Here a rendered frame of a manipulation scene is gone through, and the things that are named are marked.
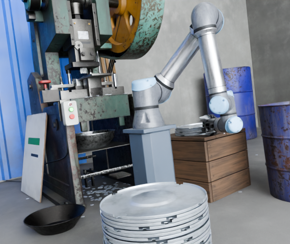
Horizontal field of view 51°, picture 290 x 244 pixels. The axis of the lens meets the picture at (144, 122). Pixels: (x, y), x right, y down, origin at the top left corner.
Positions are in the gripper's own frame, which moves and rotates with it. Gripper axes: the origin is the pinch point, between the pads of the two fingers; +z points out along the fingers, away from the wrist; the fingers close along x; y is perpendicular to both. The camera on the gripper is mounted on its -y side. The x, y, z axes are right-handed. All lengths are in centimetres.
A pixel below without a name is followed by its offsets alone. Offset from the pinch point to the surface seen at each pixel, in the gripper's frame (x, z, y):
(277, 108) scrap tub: -4.5, -30.0, -23.7
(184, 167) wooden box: 22.6, 5.9, 13.7
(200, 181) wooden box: 29.9, -2.9, 9.1
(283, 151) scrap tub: 16.5, -29.2, -24.7
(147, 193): 13, -73, 54
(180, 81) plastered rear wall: -51, 223, -75
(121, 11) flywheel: -88, 63, 26
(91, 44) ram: -62, 50, 52
